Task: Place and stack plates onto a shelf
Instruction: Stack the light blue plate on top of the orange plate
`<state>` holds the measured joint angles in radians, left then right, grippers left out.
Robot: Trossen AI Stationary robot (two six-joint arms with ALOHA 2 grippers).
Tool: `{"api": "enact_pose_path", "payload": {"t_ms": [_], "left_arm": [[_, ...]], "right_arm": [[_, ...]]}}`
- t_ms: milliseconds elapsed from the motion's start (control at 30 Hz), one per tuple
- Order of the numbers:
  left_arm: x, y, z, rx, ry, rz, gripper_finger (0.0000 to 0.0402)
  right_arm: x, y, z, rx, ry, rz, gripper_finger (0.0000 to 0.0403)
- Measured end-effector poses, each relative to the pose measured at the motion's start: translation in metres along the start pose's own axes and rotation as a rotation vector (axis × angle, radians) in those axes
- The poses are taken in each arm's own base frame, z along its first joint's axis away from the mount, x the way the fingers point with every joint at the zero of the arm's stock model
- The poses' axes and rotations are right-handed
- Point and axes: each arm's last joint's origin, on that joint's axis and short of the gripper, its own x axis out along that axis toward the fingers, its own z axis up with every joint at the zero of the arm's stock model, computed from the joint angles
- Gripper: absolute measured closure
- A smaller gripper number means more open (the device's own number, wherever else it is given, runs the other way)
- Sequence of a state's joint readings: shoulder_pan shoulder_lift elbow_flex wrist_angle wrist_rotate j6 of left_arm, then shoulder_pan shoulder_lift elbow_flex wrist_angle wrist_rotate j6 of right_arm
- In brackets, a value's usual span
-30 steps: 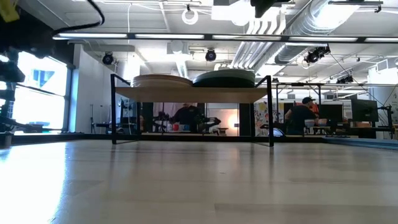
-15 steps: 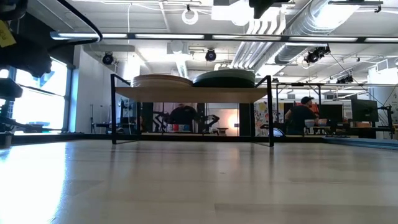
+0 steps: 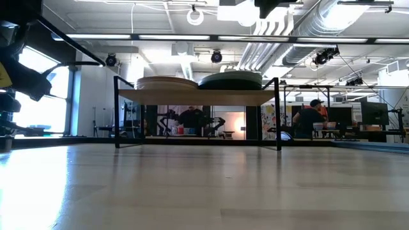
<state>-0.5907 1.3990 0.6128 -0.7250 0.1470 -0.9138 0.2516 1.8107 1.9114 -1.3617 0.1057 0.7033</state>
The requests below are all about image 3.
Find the silver ventilation duct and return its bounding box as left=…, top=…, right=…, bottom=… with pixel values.
left=261, top=0, right=364, bottom=68

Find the sage teal plate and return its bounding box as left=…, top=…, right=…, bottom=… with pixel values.
left=198, top=70, right=263, bottom=77

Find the floral patterned panel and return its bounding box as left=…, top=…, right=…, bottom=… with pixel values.
left=261, top=105, right=279, bottom=141

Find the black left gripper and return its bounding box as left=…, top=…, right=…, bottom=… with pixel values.
left=0, top=0, right=107, bottom=102

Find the dark navy plate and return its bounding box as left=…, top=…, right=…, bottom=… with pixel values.
left=197, top=78, right=263, bottom=85

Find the black overhead beam with lights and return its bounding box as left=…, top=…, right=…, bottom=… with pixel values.
left=50, top=31, right=409, bottom=45

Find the black pillar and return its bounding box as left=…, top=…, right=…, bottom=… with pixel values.
left=145, top=105, right=158, bottom=137
left=245, top=105, right=263, bottom=141

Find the black background rig frame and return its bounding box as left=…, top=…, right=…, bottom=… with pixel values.
left=282, top=83, right=409, bottom=106

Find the white ceiling pipe bundle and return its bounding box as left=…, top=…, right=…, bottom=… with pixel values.
left=238, top=19, right=290, bottom=72

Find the large bright window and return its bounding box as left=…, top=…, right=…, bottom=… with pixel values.
left=0, top=44, right=75, bottom=139

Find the black ceiling spotlight cluster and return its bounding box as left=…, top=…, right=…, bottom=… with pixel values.
left=312, top=47, right=340, bottom=66

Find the black metal table frame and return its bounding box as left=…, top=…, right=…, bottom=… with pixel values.
left=0, top=135, right=409, bottom=155

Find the person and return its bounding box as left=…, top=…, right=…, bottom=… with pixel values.
left=177, top=105, right=207, bottom=137
left=292, top=98, right=328, bottom=139

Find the black computer monitor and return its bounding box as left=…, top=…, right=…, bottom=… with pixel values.
left=328, top=107, right=354, bottom=127
left=360, top=101, right=390, bottom=126

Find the peach plate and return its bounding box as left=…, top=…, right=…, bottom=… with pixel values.
left=136, top=82, right=198, bottom=91

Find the black plate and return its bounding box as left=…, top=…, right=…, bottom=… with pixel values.
left=198, top=81, right=263, bottom=91

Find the white ring lamp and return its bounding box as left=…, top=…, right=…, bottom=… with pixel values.
left=186, top=8, right=205, bottom=26

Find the dark background equipment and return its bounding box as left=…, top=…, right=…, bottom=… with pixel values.
left=0, top=91, right=28, bottom=137

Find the wooden shelf black metal frame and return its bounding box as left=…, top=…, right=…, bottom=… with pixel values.
left=113, top=75, right=282, bottom=151

